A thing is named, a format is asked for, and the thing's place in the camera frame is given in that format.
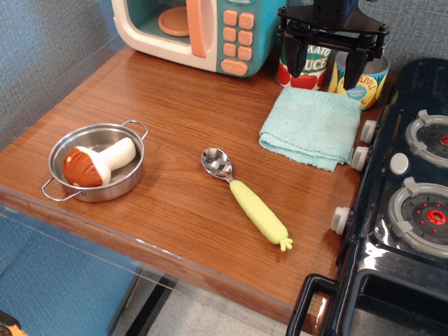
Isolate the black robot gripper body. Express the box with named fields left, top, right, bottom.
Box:
left=277, top=1, right=391, bottom=59

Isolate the pineapple can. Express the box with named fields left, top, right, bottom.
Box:
left=328, top=51, right=391, bottom=111

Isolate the small steel pot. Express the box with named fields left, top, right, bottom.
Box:
left=41, top=120, right=149, bottom=202

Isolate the tomato sauce can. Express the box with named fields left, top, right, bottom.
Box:
left=276, top=45, right=333, bottom=90

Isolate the toy microwave teal and cream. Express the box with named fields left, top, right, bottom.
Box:
left=112, top=0, right=286, bottom=78

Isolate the spoon with green handle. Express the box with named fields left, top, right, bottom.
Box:
left=201, top=148, right=293, bottom=252

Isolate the toy mushroom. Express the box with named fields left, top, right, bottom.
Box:
left=62, top=137, right=137, bottom=188

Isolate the black toy stove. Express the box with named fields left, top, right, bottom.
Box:
left=287, top=58, right=447, bottom=335

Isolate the light blue folded cloth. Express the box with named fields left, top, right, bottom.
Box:
left=259, top=87, right=361, bottom=172

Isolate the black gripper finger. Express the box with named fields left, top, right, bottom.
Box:
left=283, top=33, right=308, bottom=78
left=344, top=48, right=370, bottom=90

